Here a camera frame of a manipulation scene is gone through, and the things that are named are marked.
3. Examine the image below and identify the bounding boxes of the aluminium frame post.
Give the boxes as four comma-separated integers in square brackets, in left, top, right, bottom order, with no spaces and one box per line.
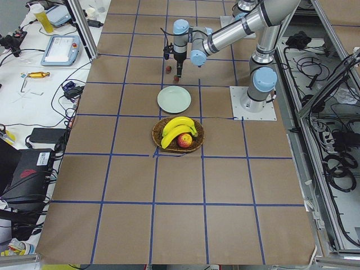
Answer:
[64,0,98,61]

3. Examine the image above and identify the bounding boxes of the blue teach pendant far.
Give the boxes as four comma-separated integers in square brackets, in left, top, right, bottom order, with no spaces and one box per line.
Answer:
[45,5,71,28]

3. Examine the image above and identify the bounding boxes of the blue teach pendant near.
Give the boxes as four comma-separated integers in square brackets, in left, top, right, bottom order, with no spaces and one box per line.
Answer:
[40,35,81,66]

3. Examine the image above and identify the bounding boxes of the blue teach pendant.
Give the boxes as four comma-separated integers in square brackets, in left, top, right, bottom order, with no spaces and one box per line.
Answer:
[40,35,81,66]
[45,5,71,28]

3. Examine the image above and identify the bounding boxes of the yellow banana bunch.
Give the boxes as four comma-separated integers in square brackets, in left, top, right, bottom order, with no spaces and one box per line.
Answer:
[161,116,198,149]

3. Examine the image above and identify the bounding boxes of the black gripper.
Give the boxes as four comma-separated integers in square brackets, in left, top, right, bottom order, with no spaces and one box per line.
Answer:
[174,52,186,78]

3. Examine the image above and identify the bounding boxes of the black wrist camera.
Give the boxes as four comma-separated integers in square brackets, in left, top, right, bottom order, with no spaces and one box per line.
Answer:
[163,43,173,60]

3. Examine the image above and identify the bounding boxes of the yellow drink bottle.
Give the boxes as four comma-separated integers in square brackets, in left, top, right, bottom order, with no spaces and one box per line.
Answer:
[30,3,53,33]

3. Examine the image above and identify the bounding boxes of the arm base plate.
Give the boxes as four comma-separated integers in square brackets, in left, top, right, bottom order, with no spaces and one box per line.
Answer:
[229,86,277,121]
[220,16,239,28]

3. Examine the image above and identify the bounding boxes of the black laptop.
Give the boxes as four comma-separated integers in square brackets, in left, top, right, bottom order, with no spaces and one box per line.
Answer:
[1,140,55,202]

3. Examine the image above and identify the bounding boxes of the brown wicker basket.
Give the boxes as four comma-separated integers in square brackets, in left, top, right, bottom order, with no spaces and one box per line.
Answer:
[152,116,205,153]

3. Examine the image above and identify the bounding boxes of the red yellow apple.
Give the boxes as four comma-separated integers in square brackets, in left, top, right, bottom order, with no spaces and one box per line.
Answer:
[177,133,193,149]

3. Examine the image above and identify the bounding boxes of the light green plate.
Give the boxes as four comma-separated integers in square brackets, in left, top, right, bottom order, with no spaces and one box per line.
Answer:
[157,85,191,114]

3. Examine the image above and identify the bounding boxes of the black power adapter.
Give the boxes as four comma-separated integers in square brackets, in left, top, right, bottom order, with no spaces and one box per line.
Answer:
[29,128,65,144]

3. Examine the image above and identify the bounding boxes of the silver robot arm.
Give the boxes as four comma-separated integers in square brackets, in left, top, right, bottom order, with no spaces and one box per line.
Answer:
[163,0,299,112]

